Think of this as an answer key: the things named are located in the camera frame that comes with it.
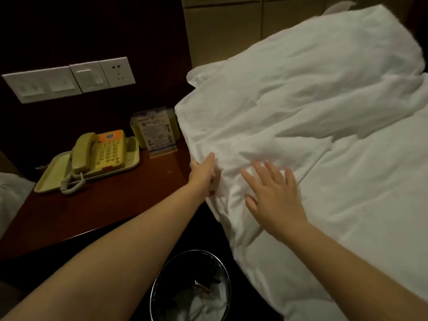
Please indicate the person's right hand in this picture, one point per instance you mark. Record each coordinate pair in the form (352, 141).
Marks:
(277, 200)

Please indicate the person's left hand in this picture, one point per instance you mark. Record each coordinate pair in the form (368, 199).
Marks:
(204, 177)

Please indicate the white duvet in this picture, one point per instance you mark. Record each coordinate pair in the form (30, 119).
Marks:
(321, 117)

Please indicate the white bed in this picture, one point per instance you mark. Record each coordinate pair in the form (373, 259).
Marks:
(12, 200)

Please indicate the person's left forearm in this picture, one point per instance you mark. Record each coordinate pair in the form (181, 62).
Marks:
(113, 264)

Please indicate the person's right forearm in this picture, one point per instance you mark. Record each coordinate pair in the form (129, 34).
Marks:
(361, 277)

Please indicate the dark tissue box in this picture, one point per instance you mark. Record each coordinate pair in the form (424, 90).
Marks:
(175, 123)

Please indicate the dark wooden nightstand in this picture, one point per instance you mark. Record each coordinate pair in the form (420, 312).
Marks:
(127, 197)

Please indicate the beige telephone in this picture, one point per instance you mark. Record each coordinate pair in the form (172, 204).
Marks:
(100, 157)

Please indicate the black trash bin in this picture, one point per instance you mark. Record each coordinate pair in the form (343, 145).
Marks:
(190, 290)

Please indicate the tan padded headboard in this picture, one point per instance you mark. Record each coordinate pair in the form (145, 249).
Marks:
(227, 26)

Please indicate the white wall switch panel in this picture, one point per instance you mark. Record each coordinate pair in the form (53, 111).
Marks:
(67, 80)

